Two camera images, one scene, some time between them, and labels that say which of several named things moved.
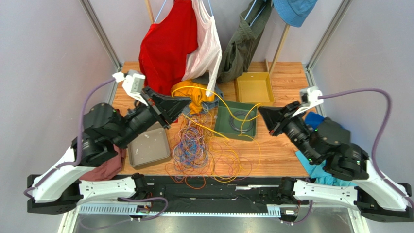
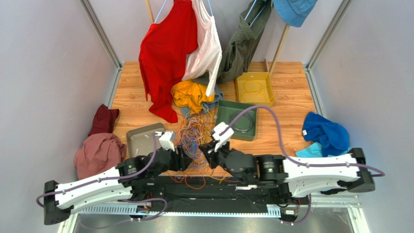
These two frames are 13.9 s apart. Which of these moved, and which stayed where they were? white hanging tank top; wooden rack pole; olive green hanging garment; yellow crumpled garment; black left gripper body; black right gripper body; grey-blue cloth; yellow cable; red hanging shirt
Moved: black left gripper body; yellow cable; black right gripper body
Stayed: white hanging tank top; yellow crumpled garment; grey-blue cloth; wooden rack pole; olive green hanging garment; red hanging shirt
